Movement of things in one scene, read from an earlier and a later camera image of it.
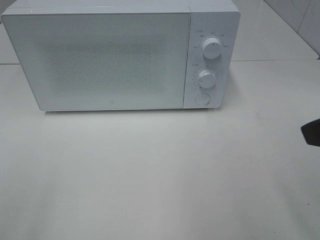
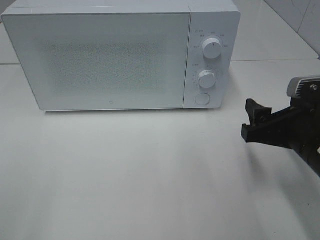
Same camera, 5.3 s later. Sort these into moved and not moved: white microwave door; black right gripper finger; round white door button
Moved: black right gripper finger
Not moved: round white door button; white microwave door
